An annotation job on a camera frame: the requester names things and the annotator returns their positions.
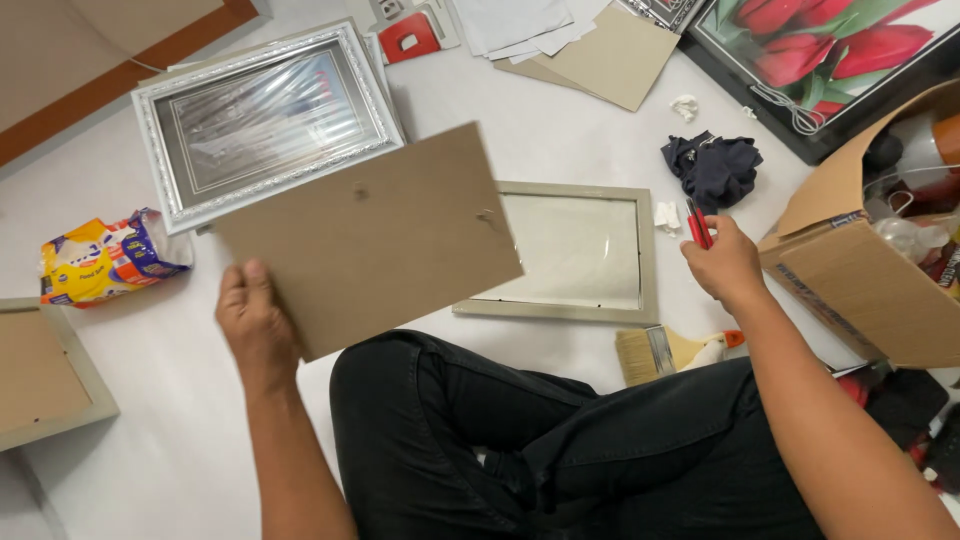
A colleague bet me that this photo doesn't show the dark blue cloth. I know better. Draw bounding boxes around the dark blue cloth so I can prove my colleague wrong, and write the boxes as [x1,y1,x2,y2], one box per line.
[660,131,765,215]

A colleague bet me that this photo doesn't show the person's right hand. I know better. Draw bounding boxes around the person's right hand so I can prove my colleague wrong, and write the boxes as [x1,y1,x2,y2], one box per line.
[679,214,768,309]

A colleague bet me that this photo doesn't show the red white tool package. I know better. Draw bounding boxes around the red white tool package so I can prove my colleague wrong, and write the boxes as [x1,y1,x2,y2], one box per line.
[366,0,462,66]

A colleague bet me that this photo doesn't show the grey frame with glass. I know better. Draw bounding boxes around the grey frame with glass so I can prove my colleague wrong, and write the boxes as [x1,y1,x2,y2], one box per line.
[452,180,660,326]

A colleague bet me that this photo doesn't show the ornate dark picture frame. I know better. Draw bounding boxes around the ornate dark picture frame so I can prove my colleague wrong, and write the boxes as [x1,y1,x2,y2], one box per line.
[618,0,706,35]

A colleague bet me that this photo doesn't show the silver ornate picture frame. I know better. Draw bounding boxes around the silver ornate picture frame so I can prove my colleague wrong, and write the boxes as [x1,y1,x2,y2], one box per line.
[131,20,406,236]

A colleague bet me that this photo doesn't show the grey frame with brown backing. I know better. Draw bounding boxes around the grey frame with brown backing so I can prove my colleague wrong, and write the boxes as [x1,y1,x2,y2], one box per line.
[0,297,121,453]

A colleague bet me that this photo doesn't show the stack of white papers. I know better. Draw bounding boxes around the stack of white papers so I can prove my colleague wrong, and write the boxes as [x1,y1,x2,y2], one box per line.
[450,0,612,65]

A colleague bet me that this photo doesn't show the beige cardboard sheet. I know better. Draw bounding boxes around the beige cardboard sheet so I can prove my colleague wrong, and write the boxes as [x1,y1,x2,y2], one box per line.
[492,6,681,114]

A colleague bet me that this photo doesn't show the person's black trousers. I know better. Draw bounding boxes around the person's black trousers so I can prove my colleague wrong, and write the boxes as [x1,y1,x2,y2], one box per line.
[329,328,826,540]

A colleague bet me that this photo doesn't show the cardboard box with items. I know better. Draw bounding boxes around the cardboard box with items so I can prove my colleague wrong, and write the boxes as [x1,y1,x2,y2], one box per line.
[757,78,960,370]

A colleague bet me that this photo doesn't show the black framed tulip picture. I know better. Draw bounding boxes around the black framed tulip picture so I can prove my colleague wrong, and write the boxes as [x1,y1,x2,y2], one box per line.
[678,0,960,166]

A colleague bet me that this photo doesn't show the person's left hand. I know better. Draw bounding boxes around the person's left hand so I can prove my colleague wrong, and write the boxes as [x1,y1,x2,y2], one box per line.
[215,258,305,384]

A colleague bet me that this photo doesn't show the wooden paint brush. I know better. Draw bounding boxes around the wooden paint brush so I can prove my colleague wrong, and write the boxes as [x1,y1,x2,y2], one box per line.
[615,324,747,388]

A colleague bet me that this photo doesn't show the yellow blue plastic packet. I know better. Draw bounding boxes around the yellow blue plastic packet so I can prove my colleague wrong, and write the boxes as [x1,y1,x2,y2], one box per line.
[39,207,195,309]

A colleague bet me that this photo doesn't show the brown frame backing board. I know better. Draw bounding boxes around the brown frame backing board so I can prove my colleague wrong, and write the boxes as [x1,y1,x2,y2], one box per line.
[213,121,525,363]

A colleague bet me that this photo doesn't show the red handled pliers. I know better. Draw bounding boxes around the red handled pliers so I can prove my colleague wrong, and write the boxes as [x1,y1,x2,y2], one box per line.
[684,196,715,251]

